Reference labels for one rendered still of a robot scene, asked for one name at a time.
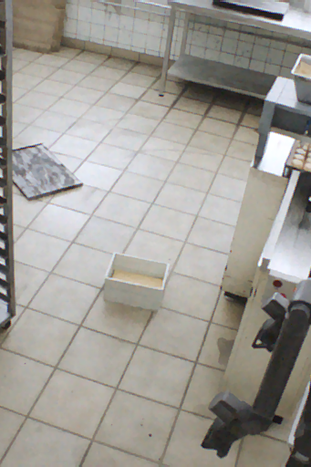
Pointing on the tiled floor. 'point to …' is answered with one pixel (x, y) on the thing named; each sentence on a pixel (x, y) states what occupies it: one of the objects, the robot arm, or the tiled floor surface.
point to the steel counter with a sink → (203, 74)
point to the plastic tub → (135, 281)
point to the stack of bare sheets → (40, 172)
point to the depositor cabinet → (258, 215)
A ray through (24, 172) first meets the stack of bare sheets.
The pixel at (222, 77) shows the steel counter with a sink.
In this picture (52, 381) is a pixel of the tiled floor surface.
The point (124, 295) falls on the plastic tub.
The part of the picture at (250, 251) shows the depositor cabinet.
